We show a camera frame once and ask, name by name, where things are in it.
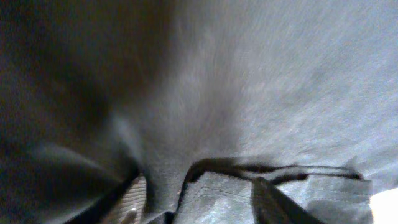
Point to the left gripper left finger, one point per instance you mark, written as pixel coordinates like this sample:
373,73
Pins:
119,206

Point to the black t-shirt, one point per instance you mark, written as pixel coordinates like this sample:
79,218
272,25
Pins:
201,97

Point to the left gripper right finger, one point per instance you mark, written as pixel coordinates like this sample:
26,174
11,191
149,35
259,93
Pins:
271,206

